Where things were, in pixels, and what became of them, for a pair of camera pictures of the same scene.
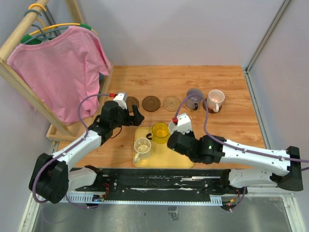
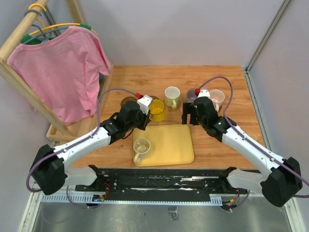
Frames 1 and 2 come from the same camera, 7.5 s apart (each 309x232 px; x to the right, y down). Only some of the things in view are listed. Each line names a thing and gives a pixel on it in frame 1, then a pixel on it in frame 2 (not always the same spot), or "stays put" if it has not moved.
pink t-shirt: x=60 y=71 stays put
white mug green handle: x=172 y=127 to x=172 y=95
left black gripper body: x=123 y=116 to x=140 y=123
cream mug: x=142 y=147 stays put
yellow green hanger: x=25 y=38 stays put
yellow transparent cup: x=160 y=133 to x=157 y=111
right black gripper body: x=190 y=134 to x=200 y=120
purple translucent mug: x=194 y=96 stays put
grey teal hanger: x=44 y=36 stays put
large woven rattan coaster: x=172 y=103 stays put
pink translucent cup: x=215 y=99 stays put
